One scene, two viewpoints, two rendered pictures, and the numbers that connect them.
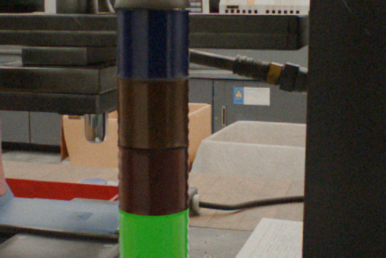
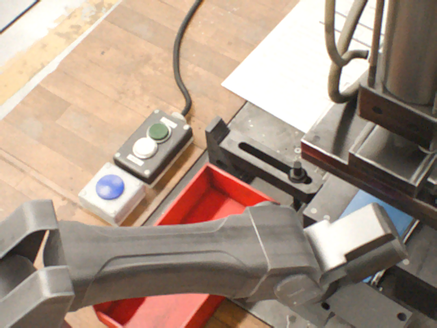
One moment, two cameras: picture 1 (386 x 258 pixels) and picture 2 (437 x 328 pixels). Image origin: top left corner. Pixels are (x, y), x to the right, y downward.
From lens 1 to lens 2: 1.17 m
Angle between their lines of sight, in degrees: 66
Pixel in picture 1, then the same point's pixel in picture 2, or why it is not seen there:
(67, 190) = (171, 213)
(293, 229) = (257, 75)
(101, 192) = (192, 187)
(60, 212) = not seen: hidden behind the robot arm
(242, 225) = (229, 103)
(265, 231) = (255, 94)
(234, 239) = (261, 120)
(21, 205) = not seen: hidden behind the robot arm
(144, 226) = not seen: outside the picture
